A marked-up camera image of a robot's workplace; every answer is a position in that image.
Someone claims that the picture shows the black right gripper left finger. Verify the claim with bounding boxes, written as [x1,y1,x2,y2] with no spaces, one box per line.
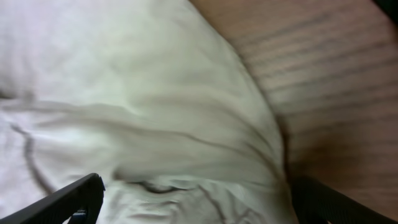
[1,173,105,224]

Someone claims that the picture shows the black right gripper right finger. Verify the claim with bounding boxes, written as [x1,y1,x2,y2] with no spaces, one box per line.
[291,177,397,224]

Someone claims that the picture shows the beige khaki shorts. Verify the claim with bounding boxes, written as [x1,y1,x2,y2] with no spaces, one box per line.
[1,0,297,224]

